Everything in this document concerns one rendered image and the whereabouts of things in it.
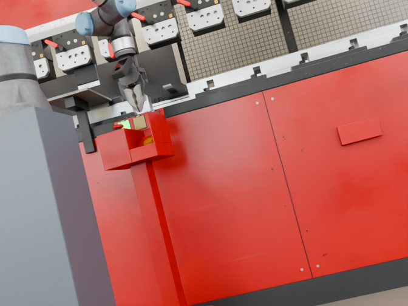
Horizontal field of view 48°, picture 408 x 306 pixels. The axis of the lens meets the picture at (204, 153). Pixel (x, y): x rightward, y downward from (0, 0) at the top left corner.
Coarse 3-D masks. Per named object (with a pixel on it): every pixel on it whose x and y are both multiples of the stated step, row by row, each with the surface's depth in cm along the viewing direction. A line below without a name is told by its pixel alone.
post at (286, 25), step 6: (276, 0) 266; (276, 6) 267; (282, 6) 265; (282, 12) 265; (282, 18) 265; (288, 18) 264; (282, 24) 264; (288, 24) 264; (282, 30) 269; (288, 30) 264; (288, 36) 264; (288, 42) 263; (294, 42) 263; (288, 48) 263; (294, 48) 263
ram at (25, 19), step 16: (0, 0) 207; (16, 0) 206; (32, 0) 205; (48, 0) 204; (64, 0) 203; (80, 0) 202; (144, 0) 197; (160, 0) 196; (176, 0) 199; (0, 16) 207; (16, 16) 206; (32, 16) 205; (48, 16) 204; (64, 16) 202; (48, 32) 203
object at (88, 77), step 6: (84, 66) 203; (90, 66) 203; (96, 66) 204; (78, 72) 203; (84, 72) 203; (90, 72) 203; (96, 72) 202; (78, 78) 203; (84, 78) 203; (90, 78) 202; (96, 78) 202; (78, 84) 203; (84, 84) 204; (90, 84) 203; (96, 84) 203
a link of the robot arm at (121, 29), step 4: (124, 20) 157; (116, 24) 154; (120, 24) 155; (124, 24) 156; (116, 28) 154; (120, 28) 155; (124, 28) 156; (128, 28) 158; (116, 32) 155; (120, 32) 155; (124, 32) 156; (128, 32) 157; (112, 36) 156; (116, 36) 155; (120, 36) 155; (124, 36) 156; (112, 40) 156
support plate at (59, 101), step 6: (78, 90) 174; (84, 90) 174; (90, 90) 177; (60, 96) 175; (66, 96) 175; (78, 96) 179; (84, 96) 182; (90, 96) 184; (96, 96) 186; (102, 96) 189; (54, 102) 179; (60, 102) 181; (90, 102) 193; (96, 102) 195; (102, 102) 198
